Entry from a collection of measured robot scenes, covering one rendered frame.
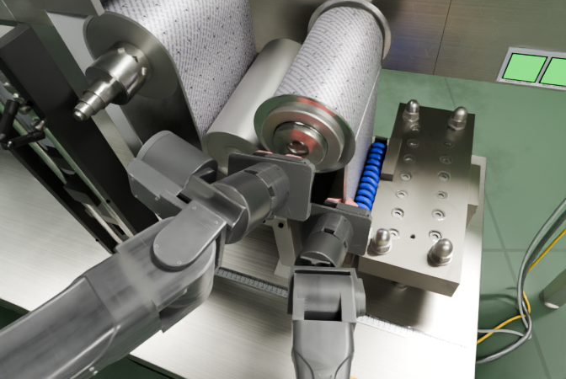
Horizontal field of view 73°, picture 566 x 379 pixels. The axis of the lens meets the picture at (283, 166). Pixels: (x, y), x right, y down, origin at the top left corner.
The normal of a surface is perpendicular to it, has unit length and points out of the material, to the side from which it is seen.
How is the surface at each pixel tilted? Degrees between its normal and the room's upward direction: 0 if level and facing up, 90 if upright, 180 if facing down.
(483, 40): 90
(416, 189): 0
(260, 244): 0
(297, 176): 52
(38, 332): 12
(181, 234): 16
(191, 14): 63
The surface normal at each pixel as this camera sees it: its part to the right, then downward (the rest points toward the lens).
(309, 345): -0.02, -0.70
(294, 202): -0.35, 0.19
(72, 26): 0.93, 0.21
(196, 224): 0.18, -0.62
